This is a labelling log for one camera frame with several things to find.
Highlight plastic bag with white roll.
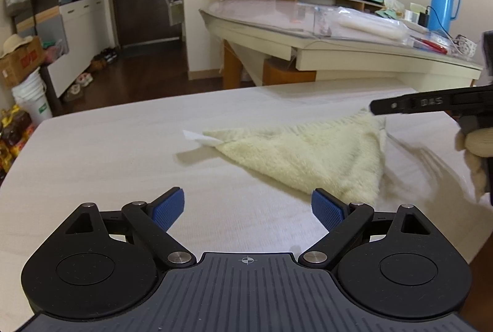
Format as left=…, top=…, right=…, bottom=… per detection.
left=313, top=7, right=427, bottom=45

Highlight red handled scissors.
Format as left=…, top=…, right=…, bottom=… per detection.
left=411, top=36, right=448, bottom=55

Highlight right gloved hand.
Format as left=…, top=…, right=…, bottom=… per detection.
left=454, top=128, right=493, bottom=201

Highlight blue thermos flask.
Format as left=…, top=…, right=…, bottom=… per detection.
left=428, top=0, right=461, bottom=33

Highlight cream dining table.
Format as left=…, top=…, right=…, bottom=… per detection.
left=201, top=1, right=481, bottom=91

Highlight shoes on floor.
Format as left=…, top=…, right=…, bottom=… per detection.
left=63, top=47, right=119, bottom=103

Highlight straw hat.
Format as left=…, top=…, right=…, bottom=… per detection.
left=2, top=33, right=33, bottom=58

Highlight cardboard box with red print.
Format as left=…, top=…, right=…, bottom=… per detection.
left=1, top=36, right=45, bottom=88

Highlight white plastic bucket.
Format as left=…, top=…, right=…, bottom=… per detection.
left=11, top=69, right=53, bottom=127

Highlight yellow snack bags pile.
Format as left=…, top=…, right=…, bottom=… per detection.
left=1, top=104, right=35, bottom=180

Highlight cream terry towel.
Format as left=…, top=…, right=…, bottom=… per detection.
left=183, top=108, right=387, bottom=205

